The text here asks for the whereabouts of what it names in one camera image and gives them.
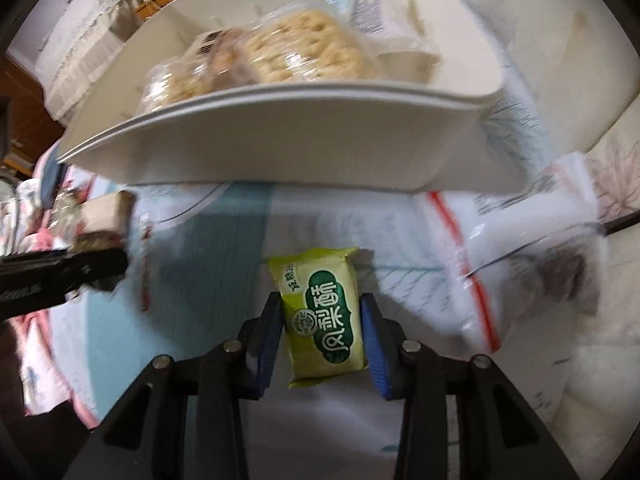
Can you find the clear rice cracker packet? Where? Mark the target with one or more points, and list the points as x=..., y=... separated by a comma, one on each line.
x=305, y=45

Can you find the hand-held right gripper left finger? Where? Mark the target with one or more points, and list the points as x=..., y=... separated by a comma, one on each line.
x=267, y=347

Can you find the tree print bed sheet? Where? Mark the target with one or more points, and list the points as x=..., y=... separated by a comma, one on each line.
x=210, y=240

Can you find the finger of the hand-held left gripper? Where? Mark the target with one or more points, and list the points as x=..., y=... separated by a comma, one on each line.
x=95, y=265

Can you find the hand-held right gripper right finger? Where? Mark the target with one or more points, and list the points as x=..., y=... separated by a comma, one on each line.
x=375, y=352

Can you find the pink floral blanket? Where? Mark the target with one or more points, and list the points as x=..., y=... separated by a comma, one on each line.
x=30, y=340

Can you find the clear snack packet white label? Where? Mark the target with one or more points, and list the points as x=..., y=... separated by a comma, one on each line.
x=200, y=70

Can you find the cream padded headboard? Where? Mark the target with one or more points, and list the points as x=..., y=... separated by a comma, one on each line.
x=550, y=35

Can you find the brown snack packet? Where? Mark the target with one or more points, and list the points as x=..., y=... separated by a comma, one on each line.
x=107, y=215

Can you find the clear zip bag red stripe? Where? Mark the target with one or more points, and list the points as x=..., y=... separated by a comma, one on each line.
x=510, y=240

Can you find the orange and white snack bar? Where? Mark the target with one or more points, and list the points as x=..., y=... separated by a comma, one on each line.
x=380, y=15

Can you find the white plastic bin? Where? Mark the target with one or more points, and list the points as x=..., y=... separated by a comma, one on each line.
x=300, y=140

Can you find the green snack packet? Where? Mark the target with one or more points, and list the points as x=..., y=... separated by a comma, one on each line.
x=325, y=320

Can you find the cream floral quilt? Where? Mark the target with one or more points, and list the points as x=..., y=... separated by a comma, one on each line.
x=610, y=310

